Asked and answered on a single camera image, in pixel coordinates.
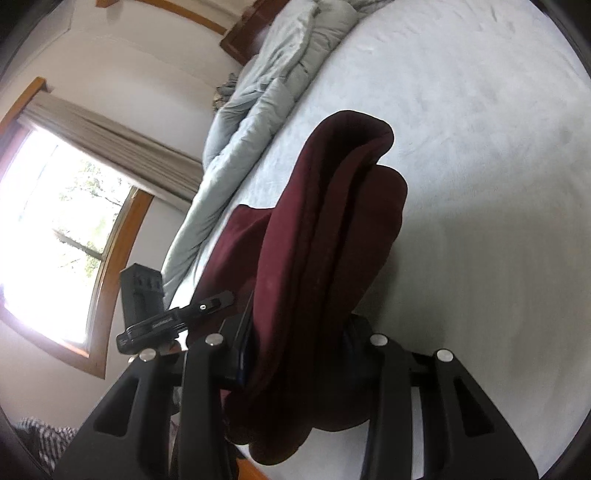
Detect white fleece bed sheet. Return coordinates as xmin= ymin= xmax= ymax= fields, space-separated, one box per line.
xmin=175 ymin=0 xmax=591 ymax=480

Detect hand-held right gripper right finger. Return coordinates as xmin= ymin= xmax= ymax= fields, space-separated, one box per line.
xmin=344 ymin=318 xmax=541 ymax=480

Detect person's striped clothing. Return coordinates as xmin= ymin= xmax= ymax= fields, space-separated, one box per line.
xmin=14 ymin=415 xmax=79 ymax=476

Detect beige curtain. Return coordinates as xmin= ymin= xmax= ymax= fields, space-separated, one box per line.
xmin=21 ymin=90 xmax=204 ymax=204

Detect maroon pants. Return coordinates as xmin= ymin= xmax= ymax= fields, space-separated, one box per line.
xmin=171 ymin=110 xmax=408 ymax=466

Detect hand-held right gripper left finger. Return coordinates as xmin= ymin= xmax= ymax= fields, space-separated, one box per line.
xmin=53 ymin=314 xmax=254 ymax=480

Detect curved wooden wall trim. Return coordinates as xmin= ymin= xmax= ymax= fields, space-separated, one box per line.
xmin=95 ymin=0 xmax=228 ymax=34

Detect wooden headboard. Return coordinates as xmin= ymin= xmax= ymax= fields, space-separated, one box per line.
xmin=221 ymin=0 xmax=278 ymax=65

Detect wooden bed frame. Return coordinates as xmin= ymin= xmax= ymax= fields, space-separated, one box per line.
xmin=235 ymin=457 xmax=273 ymax=480

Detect wooden framed window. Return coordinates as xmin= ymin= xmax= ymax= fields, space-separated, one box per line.
xmin=0 ymin=76 xmax=155 ymax=379

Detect grey duvet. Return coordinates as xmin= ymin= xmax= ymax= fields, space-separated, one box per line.
xmin=161 ymin=0 xmax=370 ymax=296

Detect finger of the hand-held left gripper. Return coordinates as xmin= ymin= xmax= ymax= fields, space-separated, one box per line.
xmin=180 ymin=291 xmax=234 ymax=325

